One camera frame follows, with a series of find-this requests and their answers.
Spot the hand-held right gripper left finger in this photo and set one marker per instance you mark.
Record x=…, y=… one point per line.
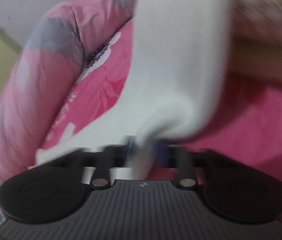
x=131, y=152

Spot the cream white sweater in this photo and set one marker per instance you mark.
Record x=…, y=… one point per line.
x=181, y=67

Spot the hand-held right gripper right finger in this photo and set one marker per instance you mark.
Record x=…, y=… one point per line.
x=160, y=153

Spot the pink grey floral duvet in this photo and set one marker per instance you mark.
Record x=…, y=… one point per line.
x=31, y=100

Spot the pink checkered folded sweater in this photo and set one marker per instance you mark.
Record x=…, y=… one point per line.
x=268, y=7

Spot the beige folded garment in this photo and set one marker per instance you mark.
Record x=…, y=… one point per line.
x=268, y=60

